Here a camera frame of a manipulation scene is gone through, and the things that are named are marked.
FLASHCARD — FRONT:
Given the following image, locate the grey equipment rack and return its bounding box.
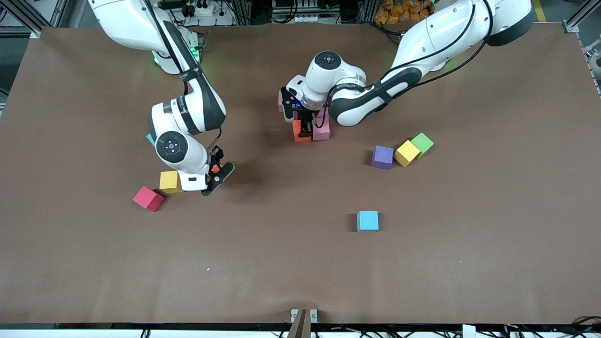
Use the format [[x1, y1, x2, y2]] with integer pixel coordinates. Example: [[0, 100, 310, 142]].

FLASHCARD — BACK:
[[271, 0, 329, 24]]

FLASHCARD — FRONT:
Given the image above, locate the brown table cover sheet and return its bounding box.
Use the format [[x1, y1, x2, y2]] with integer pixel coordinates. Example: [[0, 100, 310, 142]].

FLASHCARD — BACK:
[[0, 23, 601, 325]]

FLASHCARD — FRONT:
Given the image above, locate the yellow foam cube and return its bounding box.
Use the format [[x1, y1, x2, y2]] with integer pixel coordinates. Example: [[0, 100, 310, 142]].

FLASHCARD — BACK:
[[159, 170, 183, 194], [393, 139, 421, 168]]

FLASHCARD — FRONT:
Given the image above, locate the bag of orange fruits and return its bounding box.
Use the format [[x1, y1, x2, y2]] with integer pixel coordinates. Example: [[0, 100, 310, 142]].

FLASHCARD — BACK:
[[376, 0, 435, 24]]

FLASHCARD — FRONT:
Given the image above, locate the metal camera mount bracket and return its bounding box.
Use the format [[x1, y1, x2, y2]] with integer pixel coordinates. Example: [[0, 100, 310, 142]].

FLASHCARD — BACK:
[[287, 308, 319, 338]]

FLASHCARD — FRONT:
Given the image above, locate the aluminium frame post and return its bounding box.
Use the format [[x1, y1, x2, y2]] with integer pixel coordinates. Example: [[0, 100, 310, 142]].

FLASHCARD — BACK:
[[562, 0, 601, 33], [0, 0, 52, 38]]

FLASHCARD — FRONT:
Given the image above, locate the green foam cube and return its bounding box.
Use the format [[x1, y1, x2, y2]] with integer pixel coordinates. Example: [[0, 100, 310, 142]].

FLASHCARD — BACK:
[[410, 132, 435, 158]]

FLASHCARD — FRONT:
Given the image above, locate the purple foam cube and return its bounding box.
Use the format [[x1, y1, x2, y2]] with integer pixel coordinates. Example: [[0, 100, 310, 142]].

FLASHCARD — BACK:
[[371, 145, 394, 170]]

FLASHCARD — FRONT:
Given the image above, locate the red foam cube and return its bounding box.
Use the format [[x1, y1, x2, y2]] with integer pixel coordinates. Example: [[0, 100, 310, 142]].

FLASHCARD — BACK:
[[132, 185, 165, 212]]

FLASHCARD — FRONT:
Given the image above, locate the white power strip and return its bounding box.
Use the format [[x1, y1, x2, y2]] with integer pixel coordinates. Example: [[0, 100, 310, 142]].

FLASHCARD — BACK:
[[185, 0, 222, 17]]

